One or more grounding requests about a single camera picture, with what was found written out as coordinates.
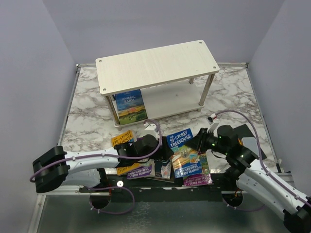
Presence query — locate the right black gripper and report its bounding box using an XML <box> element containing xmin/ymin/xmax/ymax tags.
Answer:
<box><xmin>185</xmin><ymin>127</ymin><xmax>229</xmax><ymax>155</ymax></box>

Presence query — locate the orange 130-Storey Treehouse book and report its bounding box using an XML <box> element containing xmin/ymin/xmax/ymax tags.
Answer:
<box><xmin>111</xmin><ymin>130</ymin><xmax>140</xmax><ymax>176</ymax></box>

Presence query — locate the blue 91-Storey Treehouse book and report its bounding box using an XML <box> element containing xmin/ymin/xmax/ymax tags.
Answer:
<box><xmin>166</xmin><ymin>128</ymin><xmax>202</xmax><ymax>178</ymax></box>

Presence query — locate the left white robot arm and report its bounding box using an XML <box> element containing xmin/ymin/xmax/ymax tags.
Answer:
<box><xmin>30</xmin><ymin>134</ymin><xmax>173</xmax><ymax>193</ymax></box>

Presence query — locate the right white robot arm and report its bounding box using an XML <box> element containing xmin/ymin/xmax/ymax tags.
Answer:
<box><xmin>185</xmin><ymin>125</ymin><xmax>311</xmax><ymax>233</ymax></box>

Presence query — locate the Little Women dark book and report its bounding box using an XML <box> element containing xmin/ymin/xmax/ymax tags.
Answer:
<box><xmin>154</xmin><ymin>160</ymin><xmax>172</xmax><ymax>180</ymax></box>

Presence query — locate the purple 117-Storey Treehouse book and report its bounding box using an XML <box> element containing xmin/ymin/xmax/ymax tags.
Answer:
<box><xmin>183</xmin><ymin>153</ymin><xmax>213</xmax><ymax>187</ymax></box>

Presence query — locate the Animal Farm blue book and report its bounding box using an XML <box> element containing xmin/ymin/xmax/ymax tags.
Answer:
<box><xmin>115</xmin><ymin>89</ymin><xmax>148</xmax><ymax>125</ymax></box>

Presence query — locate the black notebook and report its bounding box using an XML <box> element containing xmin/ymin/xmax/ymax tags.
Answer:
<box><xmin>237</xmin><ymin>123</ymin><xmax>267</xmax><ymax>161</ymax></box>

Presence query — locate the grey rectangular case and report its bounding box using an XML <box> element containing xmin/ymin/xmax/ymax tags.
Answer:
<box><xmin>242</xmin><ymin>137</ymin><xmax>259</xmax><ymax>156</ymax></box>

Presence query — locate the white two-tier wooden shelf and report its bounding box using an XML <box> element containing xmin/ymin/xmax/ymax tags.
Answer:
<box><xmin>95</xmin><ymin>40</ymin><xmax>220</xmax><ymax>129</ymax></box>

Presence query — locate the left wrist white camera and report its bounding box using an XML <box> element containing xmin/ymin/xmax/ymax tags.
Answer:
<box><xmin>143</xmin><ymin>121</ymin><xmax>158</xmax><ymax>137</ymax></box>

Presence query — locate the wrist white camera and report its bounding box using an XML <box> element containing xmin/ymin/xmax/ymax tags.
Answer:
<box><xmin>143</xmin><ymin>121</ymin><xmax>158</xmax><ymax>137</ymax></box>
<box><xmin>207</xmin><ymin>113</ymin><xmax>219</xmax><ymax>133</ymax></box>

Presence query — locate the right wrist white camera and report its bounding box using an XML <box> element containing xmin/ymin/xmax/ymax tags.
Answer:
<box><xmin>207</xmin><ymin>113</ymin><xmax>219</xmax><ymax>133</ymax></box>

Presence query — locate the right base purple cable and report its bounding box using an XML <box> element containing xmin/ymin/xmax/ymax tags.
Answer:
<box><xmin>225</xmin><ymin>202</ymin><xmax>266</xmax><ymax>212</ymax></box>

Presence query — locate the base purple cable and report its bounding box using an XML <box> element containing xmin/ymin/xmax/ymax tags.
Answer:
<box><xmin>88</xmin><ymin>185</ymin><xmax>136</xmax><ymax>215</ymax></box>
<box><xmin>225</xmin><ymin>202</ymin><xmax>266</xmax><ymax>212</ymax></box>

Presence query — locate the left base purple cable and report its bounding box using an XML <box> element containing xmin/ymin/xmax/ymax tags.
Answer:
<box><xmin>88</xmin><ymin>185</ymin><xmax>136</xmax><ymax>215</ymax></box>

